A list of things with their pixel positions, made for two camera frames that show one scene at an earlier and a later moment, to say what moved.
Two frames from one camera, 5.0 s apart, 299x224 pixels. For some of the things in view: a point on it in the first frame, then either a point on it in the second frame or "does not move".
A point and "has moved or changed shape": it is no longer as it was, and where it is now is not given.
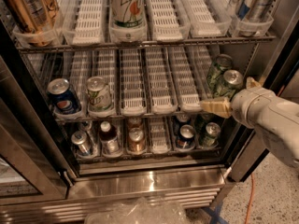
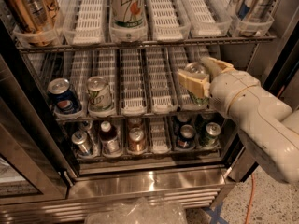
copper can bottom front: x=136 y=144 does not move
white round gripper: x=248 y=104 to x=231 y=90
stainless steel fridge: x=101 y=89 does not move
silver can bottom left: x=79 y=138 does not move
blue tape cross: x=215 y=214 does not move
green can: x=228 y=83 has moved or changed shape
